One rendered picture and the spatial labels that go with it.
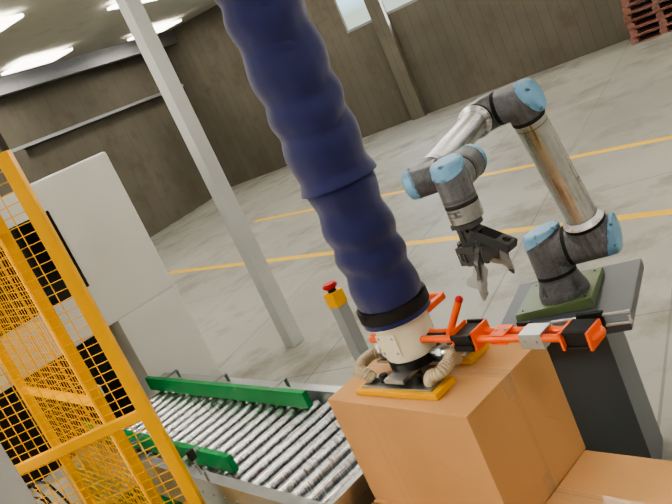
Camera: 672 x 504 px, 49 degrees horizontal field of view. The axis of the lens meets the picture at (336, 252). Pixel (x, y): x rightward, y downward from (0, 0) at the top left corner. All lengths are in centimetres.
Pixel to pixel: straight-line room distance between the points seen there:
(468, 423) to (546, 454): 35
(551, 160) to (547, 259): 42
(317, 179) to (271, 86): 28
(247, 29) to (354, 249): 67
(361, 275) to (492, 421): 54
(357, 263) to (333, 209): 17
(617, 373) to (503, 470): 90
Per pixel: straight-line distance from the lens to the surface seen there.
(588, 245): 277
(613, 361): 293
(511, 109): 251
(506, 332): 206
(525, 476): 227
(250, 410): 383
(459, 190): 189
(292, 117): 205
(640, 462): 239
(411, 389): 224
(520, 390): 222
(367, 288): 217
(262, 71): 207
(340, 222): 212
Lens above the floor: 194
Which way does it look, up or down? 14 degrees down
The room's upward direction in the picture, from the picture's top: 25 degrees counter-clockwise
